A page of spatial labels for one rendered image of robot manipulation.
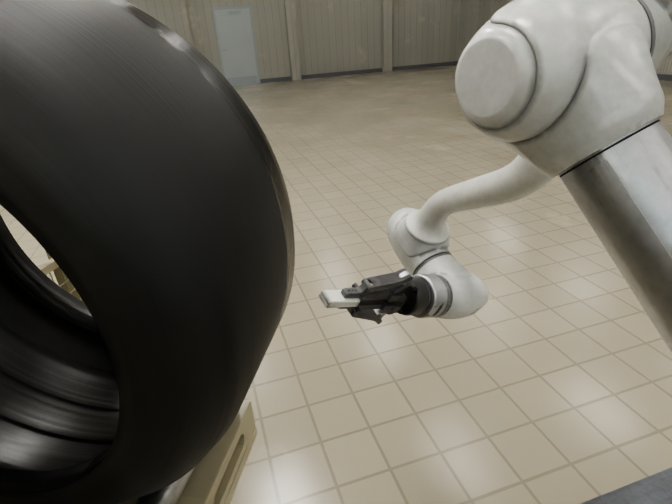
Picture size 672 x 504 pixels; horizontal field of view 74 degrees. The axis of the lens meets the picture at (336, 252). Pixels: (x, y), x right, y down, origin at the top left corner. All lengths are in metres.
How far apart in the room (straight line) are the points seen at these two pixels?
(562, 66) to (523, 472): 1.56
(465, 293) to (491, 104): 0.56
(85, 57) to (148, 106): 0.05
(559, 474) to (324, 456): 0.82
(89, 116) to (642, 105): 0.46
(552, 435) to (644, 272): 1.51
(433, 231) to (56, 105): 0.78
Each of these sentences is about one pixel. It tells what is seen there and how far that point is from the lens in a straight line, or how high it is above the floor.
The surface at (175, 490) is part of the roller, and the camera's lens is 0.67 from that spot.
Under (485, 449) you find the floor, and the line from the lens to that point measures 1.88.
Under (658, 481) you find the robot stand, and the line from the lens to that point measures 1.08.
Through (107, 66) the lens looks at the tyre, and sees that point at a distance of 0.41.
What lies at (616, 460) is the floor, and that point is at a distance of 2.00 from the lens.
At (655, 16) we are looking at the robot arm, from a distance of 0.63.
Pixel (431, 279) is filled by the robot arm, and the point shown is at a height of 0.96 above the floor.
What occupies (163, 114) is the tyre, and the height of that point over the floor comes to 1.36.
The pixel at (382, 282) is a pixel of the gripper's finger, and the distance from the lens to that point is 0.80.
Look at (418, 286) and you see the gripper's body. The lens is 0.87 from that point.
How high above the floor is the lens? 1.41
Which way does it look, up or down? 26 degrees down
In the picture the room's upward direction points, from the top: 4 degrees counter-clockwise
